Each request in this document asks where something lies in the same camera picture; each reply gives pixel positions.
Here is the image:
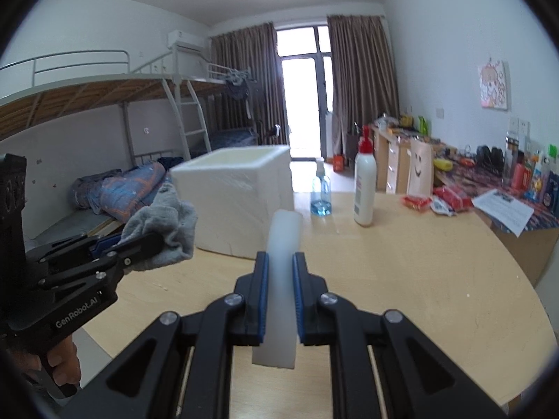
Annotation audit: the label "white air conditioner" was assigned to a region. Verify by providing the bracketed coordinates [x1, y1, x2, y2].
[167, 30, 205, 51]

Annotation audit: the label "group of toiletry bottles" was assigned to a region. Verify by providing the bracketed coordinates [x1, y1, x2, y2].
[504, 131, 559, 206]

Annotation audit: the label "light wooden side desk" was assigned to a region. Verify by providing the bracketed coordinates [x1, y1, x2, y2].
[472, 209, 559, 289]

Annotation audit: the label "small red snack packet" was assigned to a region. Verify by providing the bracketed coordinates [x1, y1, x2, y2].
[402, 195, 433, 212]

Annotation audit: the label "wooden desk with drawers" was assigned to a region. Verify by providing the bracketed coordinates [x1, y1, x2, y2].
[371, 124, 457, 195]

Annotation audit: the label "paper bag with smiley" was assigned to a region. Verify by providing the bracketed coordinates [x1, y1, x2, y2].
[406, 139, 434, 197]

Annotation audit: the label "white foam tube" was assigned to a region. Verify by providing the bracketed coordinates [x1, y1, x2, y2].
[251, 209, 303, 369]

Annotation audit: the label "person's left hand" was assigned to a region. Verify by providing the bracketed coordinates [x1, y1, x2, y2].
[47, 339, 83, 387]

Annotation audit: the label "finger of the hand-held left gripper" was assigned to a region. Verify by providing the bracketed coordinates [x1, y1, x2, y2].
[37, 232, 163, 291]
[25, 233, 126, 268]

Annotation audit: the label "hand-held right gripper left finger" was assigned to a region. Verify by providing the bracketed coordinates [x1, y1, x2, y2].
[57, 251, 269, 419]

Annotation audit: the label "large red snack packet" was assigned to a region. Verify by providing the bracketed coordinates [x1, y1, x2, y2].
[432, 185, 473, 210]

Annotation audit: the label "blue spray bottle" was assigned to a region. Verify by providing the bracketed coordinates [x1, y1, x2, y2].
[310, 159, 333, 216]

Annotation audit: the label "white snack packet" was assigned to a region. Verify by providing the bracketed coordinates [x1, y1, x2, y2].
[430, 196, 457, 215]

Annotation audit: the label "pink wall poster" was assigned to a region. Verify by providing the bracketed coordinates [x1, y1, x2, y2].
[478, 59, 509, 110]

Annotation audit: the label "patterned tablecloth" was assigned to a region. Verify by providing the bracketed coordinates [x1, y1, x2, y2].
[432, 148, 559, 230]

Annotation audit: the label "blue plaid bedding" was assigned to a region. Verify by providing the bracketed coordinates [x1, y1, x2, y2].
[209, 127, 258, 149]

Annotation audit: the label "brown curtain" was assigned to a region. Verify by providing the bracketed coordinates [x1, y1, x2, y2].
[210, 22, 286, 147]
[327, 14, 400, 160]

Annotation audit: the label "hanging dark clothes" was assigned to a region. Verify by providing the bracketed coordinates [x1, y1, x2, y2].
[225, 70, 252, 101]

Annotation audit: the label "blue and orange quilt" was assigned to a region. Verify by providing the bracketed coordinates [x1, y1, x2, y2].
[72, 161, 173, 223]

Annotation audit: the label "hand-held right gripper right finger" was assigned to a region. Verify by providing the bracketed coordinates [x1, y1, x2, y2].
[292, 252, 509, 419]

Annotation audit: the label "white bed ladder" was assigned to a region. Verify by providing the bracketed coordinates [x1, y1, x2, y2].
[162, 78, 212, 160]

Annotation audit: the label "grey sock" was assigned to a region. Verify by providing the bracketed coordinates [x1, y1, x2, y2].
[120, 183, 198, 271]

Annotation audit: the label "black headphones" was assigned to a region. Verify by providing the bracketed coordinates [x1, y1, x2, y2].
[476, 145, 505, 169]

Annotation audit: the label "glass balcony door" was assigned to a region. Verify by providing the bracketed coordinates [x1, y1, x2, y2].
[275, 25, 333, 160]

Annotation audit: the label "white foam box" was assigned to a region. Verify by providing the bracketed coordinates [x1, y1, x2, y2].
[169, 145, 294, 259]

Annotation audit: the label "white metal bunk bed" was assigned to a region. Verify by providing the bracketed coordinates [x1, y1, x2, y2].
[0, 50, 210, 245]
[175, 63, 263, 150]

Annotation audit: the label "printed paper sheet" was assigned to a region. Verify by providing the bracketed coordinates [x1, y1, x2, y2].
[472, 189, 534, 237]

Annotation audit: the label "white lotion bottle red pump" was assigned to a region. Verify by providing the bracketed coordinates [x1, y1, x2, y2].
[353, 125, 377, 228]

